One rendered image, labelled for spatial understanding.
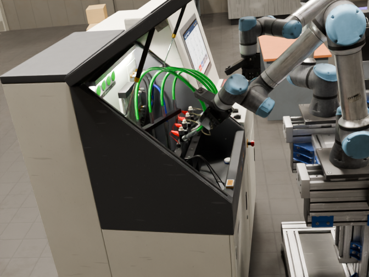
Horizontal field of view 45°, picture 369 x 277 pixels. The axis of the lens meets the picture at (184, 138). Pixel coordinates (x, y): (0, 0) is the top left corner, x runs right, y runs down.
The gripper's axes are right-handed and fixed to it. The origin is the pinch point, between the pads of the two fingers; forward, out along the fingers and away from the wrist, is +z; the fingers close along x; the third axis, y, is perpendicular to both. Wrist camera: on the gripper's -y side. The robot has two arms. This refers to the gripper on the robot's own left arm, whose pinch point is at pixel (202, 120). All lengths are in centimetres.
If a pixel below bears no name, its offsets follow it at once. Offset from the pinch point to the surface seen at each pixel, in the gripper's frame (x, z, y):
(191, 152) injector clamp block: 0.8, 27.5, 5.2
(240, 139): 27.8, 30.0, 15.9
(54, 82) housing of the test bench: -40, -6, -45
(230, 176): -1.3, 12.1, 25.1
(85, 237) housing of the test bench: -58, 46, 2
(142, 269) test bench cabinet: -48, 47, 29
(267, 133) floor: 169, 200, 26
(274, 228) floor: 56, 117, 75
